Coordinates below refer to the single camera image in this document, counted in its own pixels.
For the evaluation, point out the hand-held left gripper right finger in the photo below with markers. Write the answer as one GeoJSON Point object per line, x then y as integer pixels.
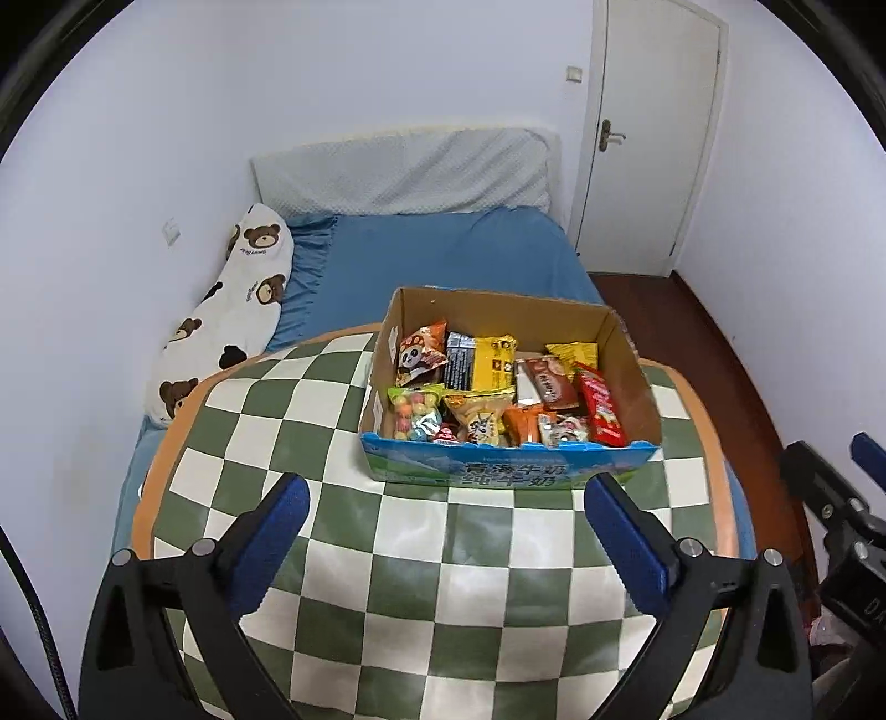
{"type": "Point", "coordinates": [626, 547]}

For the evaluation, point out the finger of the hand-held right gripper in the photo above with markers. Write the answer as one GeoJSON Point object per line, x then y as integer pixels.
{"type": "Point", "coordinates": [820, 484]}
{"type": "Point", "coordinates": [871, 453]}

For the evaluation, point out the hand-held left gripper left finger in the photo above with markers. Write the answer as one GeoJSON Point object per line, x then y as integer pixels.
{"type": "Point", "coordinates": [277, 533]}

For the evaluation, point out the cardboard box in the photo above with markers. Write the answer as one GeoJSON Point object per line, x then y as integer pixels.
{"type": "Point", "coordinates": [512, 467]}

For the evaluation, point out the orange panda snack bag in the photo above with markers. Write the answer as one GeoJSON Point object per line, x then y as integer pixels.
{"type": "Point", "coordinates": [419, 353]}

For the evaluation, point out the white red snack packet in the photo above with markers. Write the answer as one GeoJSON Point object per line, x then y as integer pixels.
{"type": "Point", "coordinates": [567, 429]}

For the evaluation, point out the green white checkered tablecloth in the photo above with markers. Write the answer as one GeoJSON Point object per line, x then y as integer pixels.
{"type": "Point", "coordinates": [415, 554]}

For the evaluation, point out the small orange snack packet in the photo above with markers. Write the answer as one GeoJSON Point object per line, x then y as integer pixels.
{"type": "Point", "coordinates": [525, 426]}

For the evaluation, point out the brown snack packet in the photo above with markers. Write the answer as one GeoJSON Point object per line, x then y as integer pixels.
{"type": "Point", "coordinates": [550, 384]}

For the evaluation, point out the colourful candy bag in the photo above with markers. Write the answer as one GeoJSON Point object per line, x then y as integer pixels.
{"type": "Point", "coordinates": [414, 412]}

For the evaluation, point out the yellow cartoon snack packet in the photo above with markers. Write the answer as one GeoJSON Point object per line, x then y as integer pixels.
{"type": "Point", "coordinates": [481, 419]}

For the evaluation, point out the bear print pillow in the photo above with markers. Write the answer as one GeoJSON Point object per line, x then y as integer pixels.
{"type": "Point", "coordinates": [228, 318]}

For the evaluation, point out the yellow black snack packet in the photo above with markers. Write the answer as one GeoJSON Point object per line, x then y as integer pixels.
{"type": "Point", "coordinates": [484, 360]}

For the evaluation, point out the blue bed sheet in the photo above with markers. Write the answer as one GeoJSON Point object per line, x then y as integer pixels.
{"type": "Point", "coordinates": [450, 256]}

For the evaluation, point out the white door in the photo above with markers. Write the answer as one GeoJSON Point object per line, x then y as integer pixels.
{"type": "Point", "coordinates": [650, 173]}

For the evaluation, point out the white quilted pillow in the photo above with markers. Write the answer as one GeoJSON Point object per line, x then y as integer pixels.
{"type": "Point", "coordinates": [415, 169]}

